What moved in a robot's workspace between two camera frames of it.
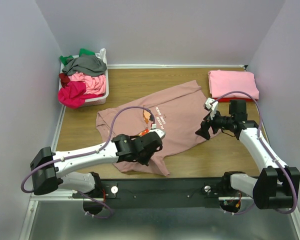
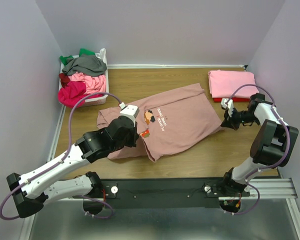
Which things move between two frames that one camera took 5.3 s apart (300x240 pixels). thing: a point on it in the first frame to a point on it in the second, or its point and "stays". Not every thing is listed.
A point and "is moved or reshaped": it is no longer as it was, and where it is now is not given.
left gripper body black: (147, 158) to (135, 135)
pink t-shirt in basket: (94, 85) stays
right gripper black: (207, 124) to (230, 120)
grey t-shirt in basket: (88, 65) stays
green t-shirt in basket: (83, 51) stays
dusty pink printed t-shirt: (178, 113) is moved or reshaped
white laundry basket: (97, 101) stays
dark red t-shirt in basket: (64, 79) stays
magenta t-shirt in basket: (73, 95) stays
